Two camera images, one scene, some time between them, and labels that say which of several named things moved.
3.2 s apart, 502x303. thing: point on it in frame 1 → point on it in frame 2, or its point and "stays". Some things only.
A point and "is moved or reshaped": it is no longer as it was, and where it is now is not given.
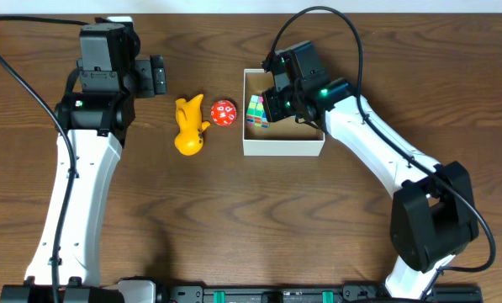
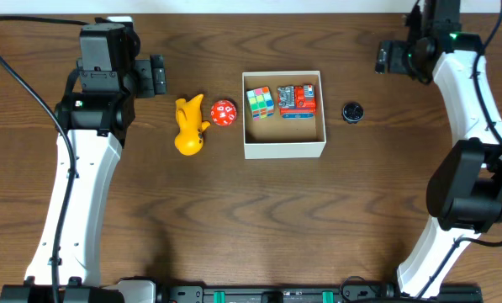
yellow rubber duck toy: (189, 139) stays
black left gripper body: (158, 77) stays
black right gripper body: (273, 105) → (383, 61)
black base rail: (166, 293) stays
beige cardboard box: (283, 137) stays
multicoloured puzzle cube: (256, 115) is moved or reshaped
